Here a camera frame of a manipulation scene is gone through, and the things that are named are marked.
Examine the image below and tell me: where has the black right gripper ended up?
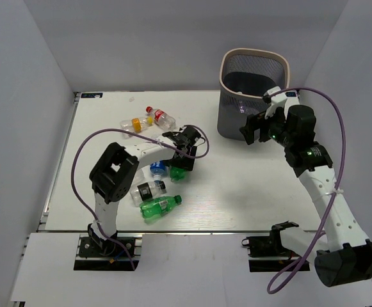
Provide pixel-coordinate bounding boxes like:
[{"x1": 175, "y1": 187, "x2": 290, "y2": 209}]
[{"x1": 239, "y1": 104, "x2": 295, "y2": 148}]

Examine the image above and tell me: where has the green bottle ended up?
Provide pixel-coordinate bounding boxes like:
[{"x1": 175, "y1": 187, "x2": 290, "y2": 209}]
[
  {"x1": 169, "y1": 166, "x2": 189, "y2": 182},
  {"x1": 140, "y1": 195, "x2": 182, "y2": 223}
]

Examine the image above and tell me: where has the clear ribbed water bottle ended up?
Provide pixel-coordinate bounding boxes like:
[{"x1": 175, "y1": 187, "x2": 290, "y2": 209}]
[{"x1": 236, "y1": 91, "x2": 255, "y2": 114}]

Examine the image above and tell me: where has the black label clear bottle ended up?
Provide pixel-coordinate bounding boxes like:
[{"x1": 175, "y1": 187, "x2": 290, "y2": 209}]
[{"x1": 129, "y1": 181, "x2": 166, "y2": 207}]

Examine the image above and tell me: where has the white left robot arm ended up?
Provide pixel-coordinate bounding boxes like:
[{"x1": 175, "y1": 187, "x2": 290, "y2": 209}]
[{"x1": 72, "y1": 125, "x2": 209, "y2": 256}]

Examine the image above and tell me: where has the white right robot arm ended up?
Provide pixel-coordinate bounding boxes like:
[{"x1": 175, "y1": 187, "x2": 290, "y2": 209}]
[{"x1": 240, "y1": 105, "x2": 372, "y2": 287}]

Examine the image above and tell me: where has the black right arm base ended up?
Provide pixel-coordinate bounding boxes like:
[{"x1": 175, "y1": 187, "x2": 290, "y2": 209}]
[{"x1": 241, "y1": 221, "x2": 300, "y2": 272}]

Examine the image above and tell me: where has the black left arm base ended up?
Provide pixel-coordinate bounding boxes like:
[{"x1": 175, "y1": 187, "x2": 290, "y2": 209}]
[{"x1": 74, "y1": 233, "x2": 142, "y2": 272}]

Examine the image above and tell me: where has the grey mesh waste bin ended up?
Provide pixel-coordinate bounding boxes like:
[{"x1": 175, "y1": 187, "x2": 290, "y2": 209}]
[{"x1": 217, "y1": 48, "x2": 290, "y2": 141}]

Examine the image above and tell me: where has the blue label clear bottle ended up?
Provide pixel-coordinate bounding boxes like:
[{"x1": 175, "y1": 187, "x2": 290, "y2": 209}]
[{"x1": 149, "y1": 161, "x2": 167, "y2": 181}]

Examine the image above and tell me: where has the red label cola bottle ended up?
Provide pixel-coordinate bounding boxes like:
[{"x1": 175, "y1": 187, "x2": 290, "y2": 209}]
[{"x1": 146, "y1": 106, "x2": 176, "y2": 131}]

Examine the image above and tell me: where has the yellow label clear bottle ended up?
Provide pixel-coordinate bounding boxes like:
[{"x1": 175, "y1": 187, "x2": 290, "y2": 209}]
[{"x1": 120, "y1": 116, "x2": 153, "y2": 134}]

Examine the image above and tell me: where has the blue sticker left corner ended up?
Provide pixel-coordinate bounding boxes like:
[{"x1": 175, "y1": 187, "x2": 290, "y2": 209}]
[{"x1": 81, "y1": 93, "x2": 103, "y2": 98}]

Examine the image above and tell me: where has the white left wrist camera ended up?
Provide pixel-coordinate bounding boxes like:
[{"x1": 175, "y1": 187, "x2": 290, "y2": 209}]
[{"x1": 190, "y1": 134, "x2": 206, "y2": 147}]

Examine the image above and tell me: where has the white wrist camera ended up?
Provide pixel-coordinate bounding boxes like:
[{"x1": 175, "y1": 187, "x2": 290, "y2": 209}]
[
  {"x1": 190, "y1": 134, "x2": 206, "y2": 147},
  {"x1": 263, "y1": 86, "x2": 287, "y2": 119}
]

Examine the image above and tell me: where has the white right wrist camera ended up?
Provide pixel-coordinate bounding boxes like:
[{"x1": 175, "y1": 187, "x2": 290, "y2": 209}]
[{"x1": 263, "y1": 86, "x2": 287, "y2": 119}]

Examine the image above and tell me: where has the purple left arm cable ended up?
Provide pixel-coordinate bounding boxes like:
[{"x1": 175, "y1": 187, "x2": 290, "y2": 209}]
[{"x1": 70, "y1": 125, "x2": 210, "y2": 271}]

